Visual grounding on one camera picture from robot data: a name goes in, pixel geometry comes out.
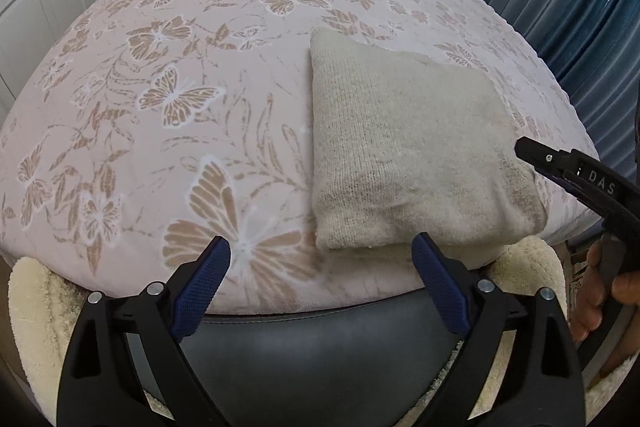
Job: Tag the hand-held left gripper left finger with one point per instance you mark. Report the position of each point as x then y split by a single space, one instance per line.
202 287

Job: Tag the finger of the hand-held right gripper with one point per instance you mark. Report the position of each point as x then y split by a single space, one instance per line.
540 154

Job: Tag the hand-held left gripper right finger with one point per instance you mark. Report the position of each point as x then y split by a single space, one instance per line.
442 287

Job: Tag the beige knit sweater black hearts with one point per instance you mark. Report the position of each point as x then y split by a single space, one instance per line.
410 147

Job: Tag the person's right hand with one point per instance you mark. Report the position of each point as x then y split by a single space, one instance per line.
590 297

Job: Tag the blue-grey curtain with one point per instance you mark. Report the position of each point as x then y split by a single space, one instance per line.
565 7

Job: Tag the bed with pink butterfly sheet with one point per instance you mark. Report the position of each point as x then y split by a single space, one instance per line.
150 132

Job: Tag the cream fluffy rug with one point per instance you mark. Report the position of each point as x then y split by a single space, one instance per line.
30 307

